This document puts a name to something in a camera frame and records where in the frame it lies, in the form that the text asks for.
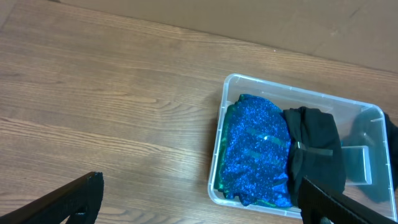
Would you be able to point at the clear plastic storage bin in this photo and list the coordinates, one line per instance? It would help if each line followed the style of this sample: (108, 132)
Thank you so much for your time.
(285, 97)

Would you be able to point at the blue green sequin cloth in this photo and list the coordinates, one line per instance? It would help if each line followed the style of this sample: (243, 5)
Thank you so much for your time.
(254, 149)

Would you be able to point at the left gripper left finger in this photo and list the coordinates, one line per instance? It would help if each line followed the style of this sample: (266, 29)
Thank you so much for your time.
(76, 202)

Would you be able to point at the black cloth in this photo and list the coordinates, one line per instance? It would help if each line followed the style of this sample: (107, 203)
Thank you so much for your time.
(315, 151)
(380, 137)

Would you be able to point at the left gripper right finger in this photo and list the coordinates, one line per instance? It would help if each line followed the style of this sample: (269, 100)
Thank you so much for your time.
(319, 203)

